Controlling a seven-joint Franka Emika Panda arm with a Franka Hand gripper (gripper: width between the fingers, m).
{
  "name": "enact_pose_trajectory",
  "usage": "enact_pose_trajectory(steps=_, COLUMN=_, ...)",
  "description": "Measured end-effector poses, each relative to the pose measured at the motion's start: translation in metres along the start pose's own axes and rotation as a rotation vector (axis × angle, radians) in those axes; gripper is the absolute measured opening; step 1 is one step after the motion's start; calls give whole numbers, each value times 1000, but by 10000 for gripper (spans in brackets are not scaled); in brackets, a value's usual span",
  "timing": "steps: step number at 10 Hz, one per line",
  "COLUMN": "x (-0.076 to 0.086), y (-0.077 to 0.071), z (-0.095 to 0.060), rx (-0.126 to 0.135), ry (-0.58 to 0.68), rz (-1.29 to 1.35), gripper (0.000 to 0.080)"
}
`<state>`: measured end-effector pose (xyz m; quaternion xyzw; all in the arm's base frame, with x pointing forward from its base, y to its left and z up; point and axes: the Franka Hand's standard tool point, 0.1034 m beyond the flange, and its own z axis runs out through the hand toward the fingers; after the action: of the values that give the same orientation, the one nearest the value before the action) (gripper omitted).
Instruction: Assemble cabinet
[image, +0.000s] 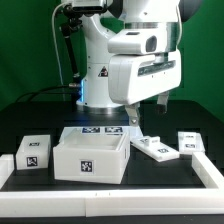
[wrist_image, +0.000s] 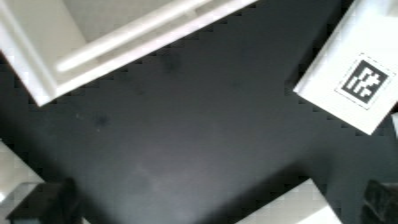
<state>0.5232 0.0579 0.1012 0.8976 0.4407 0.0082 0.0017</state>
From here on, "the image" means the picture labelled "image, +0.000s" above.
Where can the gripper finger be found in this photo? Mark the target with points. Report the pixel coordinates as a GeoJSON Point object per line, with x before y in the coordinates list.
{"type": "Point", "coordinates": [133, 114]}
{"type": "Point", "coordinates": [162, 102]}

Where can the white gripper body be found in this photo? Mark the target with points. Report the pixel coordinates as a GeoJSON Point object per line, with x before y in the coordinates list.
{"type": "Point", "coordinates": [135, 78]}

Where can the white door panel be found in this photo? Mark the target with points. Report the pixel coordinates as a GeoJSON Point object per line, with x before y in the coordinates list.
{"type": "Point", "coordinates": [153, 147]}

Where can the white marker base plate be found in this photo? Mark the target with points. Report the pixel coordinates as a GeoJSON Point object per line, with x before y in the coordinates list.
{"type": "Point", "coordinates": [115, 130]}

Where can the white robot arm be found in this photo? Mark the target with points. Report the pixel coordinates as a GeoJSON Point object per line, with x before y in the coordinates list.
{"type": "Point", "coordinates": [103, 19]}

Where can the small white door part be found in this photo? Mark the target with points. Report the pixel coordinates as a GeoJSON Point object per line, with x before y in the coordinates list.
{"type": "Point", "coordinates": [190, 142]}

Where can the white cabinet body box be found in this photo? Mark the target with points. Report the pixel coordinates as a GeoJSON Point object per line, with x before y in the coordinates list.
{"type": "Point", "coordinates": [92, 157]}

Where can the white U-shaped frame fence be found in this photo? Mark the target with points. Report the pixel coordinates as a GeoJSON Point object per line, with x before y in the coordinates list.
{"type": "Point", "coordinates": [206, 200]}

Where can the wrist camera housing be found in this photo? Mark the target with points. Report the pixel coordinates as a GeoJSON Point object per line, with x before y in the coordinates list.
{"type": "Point", "coordinates": [133, 42]}

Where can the small white box part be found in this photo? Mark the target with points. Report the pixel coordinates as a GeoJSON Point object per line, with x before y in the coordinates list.
{"type": "Point", "coordinates": [33, 152]}

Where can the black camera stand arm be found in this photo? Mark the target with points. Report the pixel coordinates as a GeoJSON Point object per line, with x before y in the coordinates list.
{"type": "Point", "coordinates": [70, 40]}

